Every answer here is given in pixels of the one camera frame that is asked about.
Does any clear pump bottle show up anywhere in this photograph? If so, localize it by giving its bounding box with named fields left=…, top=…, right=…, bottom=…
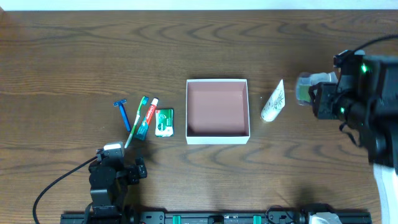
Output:
left=295, top=72, right=338, bottom=106

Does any white patterned cream tube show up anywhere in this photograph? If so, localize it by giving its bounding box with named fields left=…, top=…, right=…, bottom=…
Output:
left=261, top=80, right=285, bottom=122

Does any blue disposable razor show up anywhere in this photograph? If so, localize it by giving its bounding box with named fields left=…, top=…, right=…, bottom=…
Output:
left=113, top=99, right=131, bottom=132

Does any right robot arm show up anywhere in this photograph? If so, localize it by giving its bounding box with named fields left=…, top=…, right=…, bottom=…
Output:
left=308, top=51, right=397, bottom=223

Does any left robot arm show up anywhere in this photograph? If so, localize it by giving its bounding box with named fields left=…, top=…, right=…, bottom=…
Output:
left=83, top=156, right=147, bottom=223

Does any green white soap bar pack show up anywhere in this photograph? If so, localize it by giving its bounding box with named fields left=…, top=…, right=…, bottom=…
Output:
left=155, top=108, right=174, bottom=138

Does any red teal toothpaste tube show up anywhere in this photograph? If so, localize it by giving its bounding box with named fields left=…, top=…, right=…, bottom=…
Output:
left=134, top=98, right=159, bottom=141

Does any green white toothbrush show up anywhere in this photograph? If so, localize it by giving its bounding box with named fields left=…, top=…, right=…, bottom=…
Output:
left=124, top=96, right=149, bottom=149

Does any white square cardboard box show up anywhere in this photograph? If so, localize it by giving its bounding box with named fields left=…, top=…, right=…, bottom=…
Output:
left=185, top=78, right=251, bottom=145

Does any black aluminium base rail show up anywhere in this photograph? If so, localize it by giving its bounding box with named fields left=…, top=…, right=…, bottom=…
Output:
left=60, top=203, right=373, bottom=224

